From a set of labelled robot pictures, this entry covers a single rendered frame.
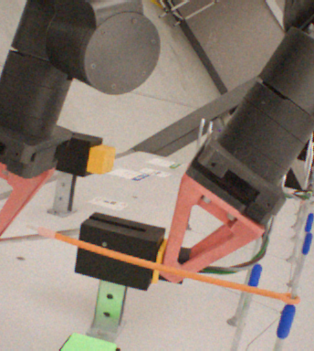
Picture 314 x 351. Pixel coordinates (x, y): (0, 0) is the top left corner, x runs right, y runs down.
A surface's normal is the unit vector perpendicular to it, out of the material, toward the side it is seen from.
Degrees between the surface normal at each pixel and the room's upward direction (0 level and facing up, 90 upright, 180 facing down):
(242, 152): 93
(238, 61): 90
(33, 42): 86
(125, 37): 59
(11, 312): 48
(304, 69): 89
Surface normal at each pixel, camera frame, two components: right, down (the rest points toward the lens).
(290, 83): -0.32, 0.02
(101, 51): 0.58, 0.38
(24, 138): 0.34, -0.91
